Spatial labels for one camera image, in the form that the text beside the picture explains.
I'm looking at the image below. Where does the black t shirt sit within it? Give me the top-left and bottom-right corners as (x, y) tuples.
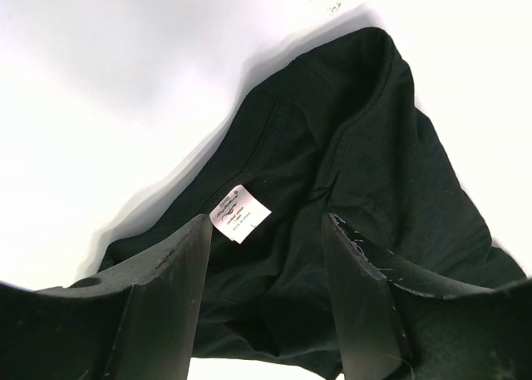
(101, 27), (525, 379)

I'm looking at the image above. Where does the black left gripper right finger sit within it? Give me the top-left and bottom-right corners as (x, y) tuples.
(322, 213), (531, 379)

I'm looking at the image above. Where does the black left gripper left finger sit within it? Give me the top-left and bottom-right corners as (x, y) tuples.
(1, 215), (212, 379)

